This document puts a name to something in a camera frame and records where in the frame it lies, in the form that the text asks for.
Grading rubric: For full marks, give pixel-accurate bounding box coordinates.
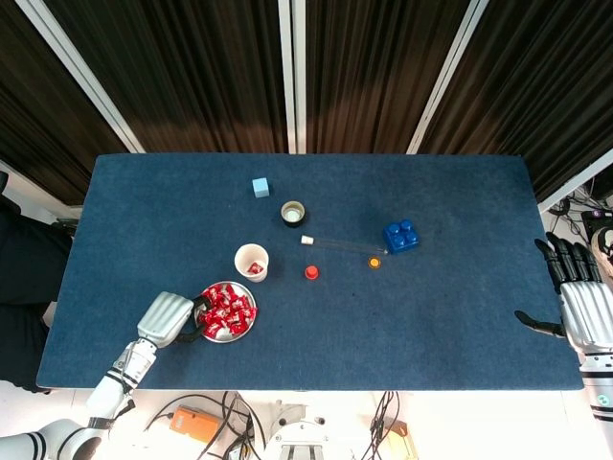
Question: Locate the orange box device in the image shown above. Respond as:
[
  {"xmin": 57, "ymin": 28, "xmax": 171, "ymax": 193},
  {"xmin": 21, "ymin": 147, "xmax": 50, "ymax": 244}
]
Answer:
[{"xmin": 170, "ymin": 404, "xmax": 222, "ymax": 445}]

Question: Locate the blue building block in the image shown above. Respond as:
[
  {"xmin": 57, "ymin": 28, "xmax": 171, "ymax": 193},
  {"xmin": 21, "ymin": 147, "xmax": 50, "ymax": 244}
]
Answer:
[{"xmin": 382, "ymin": 218, "xmax": 420, "ymax": 256}]

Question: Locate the glass test tube white stopper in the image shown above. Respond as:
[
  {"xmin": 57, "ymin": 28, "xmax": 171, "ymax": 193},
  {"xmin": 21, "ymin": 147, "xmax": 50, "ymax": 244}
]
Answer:
[{"xmin": 300, "ymin": 233, "xmax": 390, "ymax": 256}]

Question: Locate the black device purple dot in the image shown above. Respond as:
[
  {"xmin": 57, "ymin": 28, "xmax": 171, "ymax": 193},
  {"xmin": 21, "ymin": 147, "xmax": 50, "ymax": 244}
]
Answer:
[{"xmin": 580, "ymin": 208, "xmax": 613, "ymax": 232}]

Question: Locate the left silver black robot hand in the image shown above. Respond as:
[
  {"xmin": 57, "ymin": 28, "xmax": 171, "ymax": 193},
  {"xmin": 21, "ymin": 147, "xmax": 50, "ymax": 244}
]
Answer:
[{"xmin": 136, "ymin": 289, "xmax": 216, "ymax": 350}]

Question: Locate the white sneaker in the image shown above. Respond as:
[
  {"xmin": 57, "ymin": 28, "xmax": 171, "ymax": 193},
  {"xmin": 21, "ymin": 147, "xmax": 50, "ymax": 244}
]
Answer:
[{"xmin": 592, "ymin": 227, "xmax": 613, "ymax": 278}]

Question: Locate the dark brown curtain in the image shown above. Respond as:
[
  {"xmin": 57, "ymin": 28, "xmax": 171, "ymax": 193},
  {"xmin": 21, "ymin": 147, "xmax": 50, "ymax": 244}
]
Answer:
[
  {"xmin": 305, "ymin": 0, "xmax": 470, "ymax": 155},
  {"xmin": 420, "ymin": 0, "xmax": 613, "ymax": 202},
  {"xmin": 42, "ymin": 0, "xmax": 291, "ymax": 155},
  {"xmin": 0, "ymin": 0, "xmax": 130, "ymax": 207}
]

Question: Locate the white paper cup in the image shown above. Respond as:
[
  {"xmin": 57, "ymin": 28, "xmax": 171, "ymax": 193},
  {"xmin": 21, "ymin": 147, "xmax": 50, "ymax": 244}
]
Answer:
[{"xmin": 234, "ymin": 242, "xmax": 271, "ymax": 284}]

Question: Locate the silver metal plate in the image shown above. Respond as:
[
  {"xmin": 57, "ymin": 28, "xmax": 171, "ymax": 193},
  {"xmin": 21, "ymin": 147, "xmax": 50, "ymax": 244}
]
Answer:
[{"xmin": 193, "ymin": 280, "xmax": 258, "ymax": 344}]

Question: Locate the white frame post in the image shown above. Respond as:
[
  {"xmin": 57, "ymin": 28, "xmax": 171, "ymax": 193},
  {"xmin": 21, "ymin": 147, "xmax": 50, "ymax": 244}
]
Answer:
[
  {"xmin": 536, "ymin": 147, "xmax": 613, "ymax": 215},
  {"xmin": 291, "ymin": 0, "xmax": 308, "ymax": 155},
  {"xmin": 15, "ymin": 0, "xmax": 147, "ymax": 155},
  {"xmin": 277, "ymin": 0, "xmax": 298, "ymax": 155},
  {"xmin": 405, "ymin": 0, "xmax": 490, "ymax": 155}
]

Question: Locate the black cup brown inside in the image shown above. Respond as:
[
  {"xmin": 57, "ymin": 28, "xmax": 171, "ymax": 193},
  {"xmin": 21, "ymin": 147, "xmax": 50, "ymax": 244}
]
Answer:
[{"xmin": 280, "ymin": 200, "xmax": 308, "ymax": 229}]

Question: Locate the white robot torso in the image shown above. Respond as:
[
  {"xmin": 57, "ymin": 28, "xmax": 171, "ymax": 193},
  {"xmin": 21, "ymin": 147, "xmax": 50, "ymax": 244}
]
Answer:
[{"xmin": 261, "ymin": 401, "xmax": 332, "ymax": 460}]

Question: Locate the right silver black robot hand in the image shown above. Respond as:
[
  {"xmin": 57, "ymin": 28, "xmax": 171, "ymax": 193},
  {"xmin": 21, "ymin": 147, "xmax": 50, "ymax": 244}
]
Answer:
[{"xmin": 513, "ymin": 231, "xmax": 613, "ymax": 354}]

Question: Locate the tan orange box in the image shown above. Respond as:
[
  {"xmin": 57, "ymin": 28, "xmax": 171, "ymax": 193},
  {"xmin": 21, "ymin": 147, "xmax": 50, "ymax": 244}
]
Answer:
[{"xmin": 382, "ymin": 419, "xmax": 418, "ymax": 460}]

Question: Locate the blue felt table cover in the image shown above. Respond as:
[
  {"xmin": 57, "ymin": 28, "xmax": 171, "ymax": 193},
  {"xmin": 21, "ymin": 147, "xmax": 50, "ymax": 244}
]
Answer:
[{"xmin": 35, "ymin": 152, "xmax": 585, "ymax": 392}]

